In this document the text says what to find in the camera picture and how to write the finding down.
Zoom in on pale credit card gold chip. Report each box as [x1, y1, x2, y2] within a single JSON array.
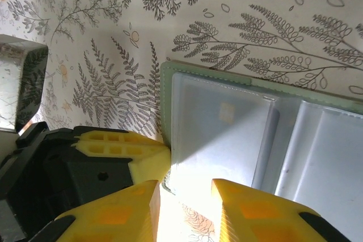
[[180, 79, 273, 190]]

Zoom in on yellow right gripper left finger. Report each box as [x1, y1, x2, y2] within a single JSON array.
[[27, 179, 162, 242]]

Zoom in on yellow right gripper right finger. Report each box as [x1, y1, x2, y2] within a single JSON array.
[[211, 179, 352, 242]]

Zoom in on floral patterned tablecloth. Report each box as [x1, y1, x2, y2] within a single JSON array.
[[0, 0, 363, 242]]

